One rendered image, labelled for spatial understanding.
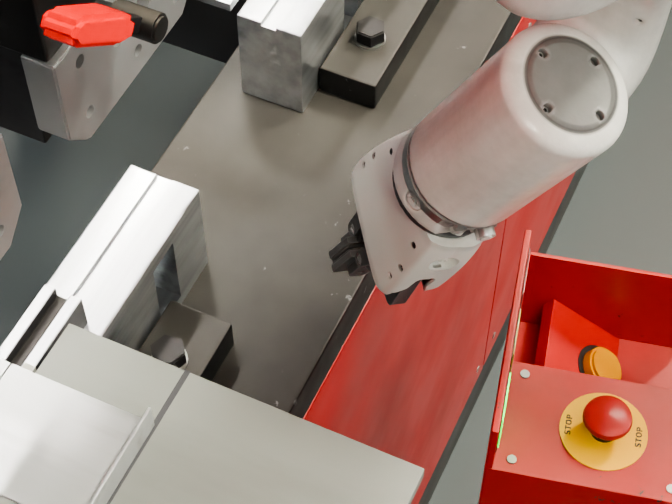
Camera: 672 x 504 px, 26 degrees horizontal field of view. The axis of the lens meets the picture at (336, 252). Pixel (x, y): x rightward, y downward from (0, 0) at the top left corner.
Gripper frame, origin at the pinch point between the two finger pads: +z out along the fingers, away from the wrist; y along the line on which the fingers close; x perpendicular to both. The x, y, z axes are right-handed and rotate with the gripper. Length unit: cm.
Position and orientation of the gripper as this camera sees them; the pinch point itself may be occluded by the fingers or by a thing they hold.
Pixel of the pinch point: (357, 252)
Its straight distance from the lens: 110.4
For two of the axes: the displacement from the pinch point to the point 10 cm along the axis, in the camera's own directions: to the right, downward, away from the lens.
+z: -3.7, 3.0, 8.8
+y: -2.2, -9.5, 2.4
